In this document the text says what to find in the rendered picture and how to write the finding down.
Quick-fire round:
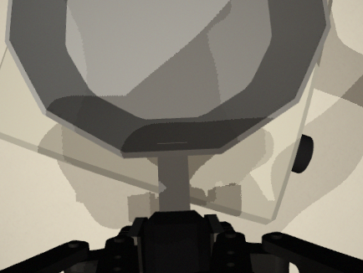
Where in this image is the dark grey frying pan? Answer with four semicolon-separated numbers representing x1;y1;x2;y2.
5;0;331;273

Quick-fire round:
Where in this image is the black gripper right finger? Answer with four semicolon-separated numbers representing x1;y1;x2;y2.
204;214;363;273

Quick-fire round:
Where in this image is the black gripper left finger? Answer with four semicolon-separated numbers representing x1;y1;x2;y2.
0;217;148;273

